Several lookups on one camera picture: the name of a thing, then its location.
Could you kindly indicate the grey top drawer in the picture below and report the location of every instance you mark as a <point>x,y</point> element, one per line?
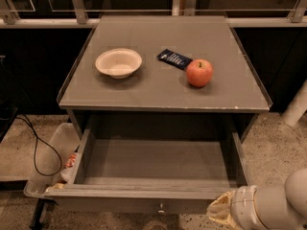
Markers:
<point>135,176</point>

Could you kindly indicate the dark blue snack packet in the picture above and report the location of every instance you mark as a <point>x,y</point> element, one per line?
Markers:
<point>174,59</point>

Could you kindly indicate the white pipe post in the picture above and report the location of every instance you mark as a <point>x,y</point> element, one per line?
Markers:
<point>297,107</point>

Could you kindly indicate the clear plastic bin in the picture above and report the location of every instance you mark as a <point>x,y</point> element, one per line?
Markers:
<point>50,158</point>

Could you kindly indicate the metal railing frame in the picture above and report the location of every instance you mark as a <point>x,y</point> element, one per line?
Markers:
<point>86,13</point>

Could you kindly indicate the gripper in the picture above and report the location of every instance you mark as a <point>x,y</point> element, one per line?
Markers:
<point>242,207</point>

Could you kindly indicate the red apple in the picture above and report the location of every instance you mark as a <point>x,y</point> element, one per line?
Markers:
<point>199,72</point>

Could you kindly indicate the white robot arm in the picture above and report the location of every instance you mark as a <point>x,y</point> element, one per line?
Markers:
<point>277,207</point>

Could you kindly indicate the metal drawer knob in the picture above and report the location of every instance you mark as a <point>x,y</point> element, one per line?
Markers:
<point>161,210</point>

